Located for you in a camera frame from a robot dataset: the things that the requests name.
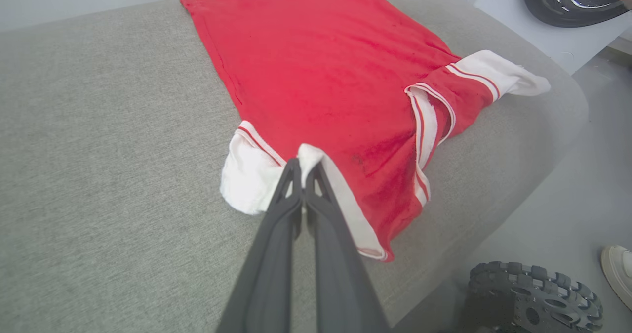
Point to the black round washing machine door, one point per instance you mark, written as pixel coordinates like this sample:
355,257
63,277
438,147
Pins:
543,9

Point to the white shoe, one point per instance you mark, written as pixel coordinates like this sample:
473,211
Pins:
619,273

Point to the black robot omni wheel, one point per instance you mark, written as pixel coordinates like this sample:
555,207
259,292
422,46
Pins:
518,298

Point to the red and white jersey garment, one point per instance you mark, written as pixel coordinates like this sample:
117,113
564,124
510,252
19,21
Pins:
321,76

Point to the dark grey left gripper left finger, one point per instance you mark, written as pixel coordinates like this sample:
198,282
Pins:
266,283

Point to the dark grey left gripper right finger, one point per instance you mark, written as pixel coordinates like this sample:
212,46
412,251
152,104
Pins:
340,288

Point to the white washing machine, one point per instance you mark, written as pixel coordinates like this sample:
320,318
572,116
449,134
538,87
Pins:
568,46

